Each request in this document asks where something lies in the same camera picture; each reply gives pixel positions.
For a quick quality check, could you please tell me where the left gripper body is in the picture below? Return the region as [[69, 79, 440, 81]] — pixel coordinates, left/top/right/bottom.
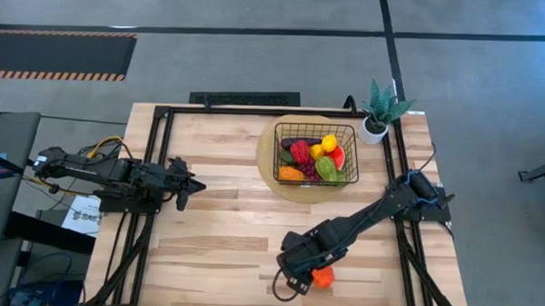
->
[[160, 155, 195, 192]]

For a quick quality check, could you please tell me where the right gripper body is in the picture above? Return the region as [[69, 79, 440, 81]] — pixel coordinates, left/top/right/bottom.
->
[[275, 229, 340, 283]]

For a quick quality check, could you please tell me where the orange bell pepper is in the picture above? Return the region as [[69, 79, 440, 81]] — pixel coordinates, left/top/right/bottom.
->
[[311, 264, 337, 291]]

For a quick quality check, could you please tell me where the round tan woven placemat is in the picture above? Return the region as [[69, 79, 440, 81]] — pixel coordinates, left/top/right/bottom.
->
[[253, 112, 364, 207]]

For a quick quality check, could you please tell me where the orange mango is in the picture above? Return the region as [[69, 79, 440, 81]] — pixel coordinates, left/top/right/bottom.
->
[[278, 165, 306, 183]]

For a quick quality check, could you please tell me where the purple grape bunch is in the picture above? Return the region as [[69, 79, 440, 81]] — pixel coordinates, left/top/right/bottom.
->
[[296, 157, 322, 183]]

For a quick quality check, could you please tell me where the green starfruit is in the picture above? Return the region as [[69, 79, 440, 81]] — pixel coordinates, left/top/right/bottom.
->
[[313, 155, 340, 183]]

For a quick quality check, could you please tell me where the purple eggplant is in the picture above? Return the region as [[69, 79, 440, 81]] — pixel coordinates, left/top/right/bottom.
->
[[279, 135, 323, 151]]

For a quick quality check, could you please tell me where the large yellow lemon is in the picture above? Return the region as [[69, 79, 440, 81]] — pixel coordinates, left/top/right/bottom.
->
[[321, 133, 340, 153]]

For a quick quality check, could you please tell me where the black wire basket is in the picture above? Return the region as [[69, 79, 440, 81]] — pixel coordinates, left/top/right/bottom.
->
[[272, 121, 362, 190]]

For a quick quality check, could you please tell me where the black floor vent grate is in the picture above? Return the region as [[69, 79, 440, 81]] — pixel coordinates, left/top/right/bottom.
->
[[188, 87, 302, 110]]

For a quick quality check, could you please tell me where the white printed paper sheet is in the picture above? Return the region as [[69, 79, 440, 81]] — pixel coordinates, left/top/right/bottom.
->
[[60, 193, 104, 239]]

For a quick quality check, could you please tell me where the green plant in white pot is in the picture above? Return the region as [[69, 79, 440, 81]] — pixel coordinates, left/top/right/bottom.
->
[[356, 79, 417, 147]]

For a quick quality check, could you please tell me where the black hazard-striped floor mat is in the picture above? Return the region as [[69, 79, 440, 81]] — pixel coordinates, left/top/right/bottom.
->
[[0, 28, 138, 84]]

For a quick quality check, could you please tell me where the dark blue bag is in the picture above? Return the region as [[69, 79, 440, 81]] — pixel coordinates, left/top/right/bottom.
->
[[6, 277, 85, 306]]

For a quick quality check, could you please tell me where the black floor stand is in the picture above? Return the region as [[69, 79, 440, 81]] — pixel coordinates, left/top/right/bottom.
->
[[515, 152, 545, 185]]

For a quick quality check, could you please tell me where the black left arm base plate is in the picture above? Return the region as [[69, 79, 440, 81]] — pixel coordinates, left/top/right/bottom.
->
[[98, 183, 166, 215]]

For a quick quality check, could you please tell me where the thick yellow cable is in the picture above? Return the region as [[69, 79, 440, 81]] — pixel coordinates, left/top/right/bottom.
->
[[85, 133, 125, 161]]

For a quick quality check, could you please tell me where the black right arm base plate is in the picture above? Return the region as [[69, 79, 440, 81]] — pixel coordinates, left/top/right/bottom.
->
[[384, 183, 457, 224]]

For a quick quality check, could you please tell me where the black cable loop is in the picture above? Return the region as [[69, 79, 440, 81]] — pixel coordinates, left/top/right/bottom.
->
[[342, 94, 360, 117]]

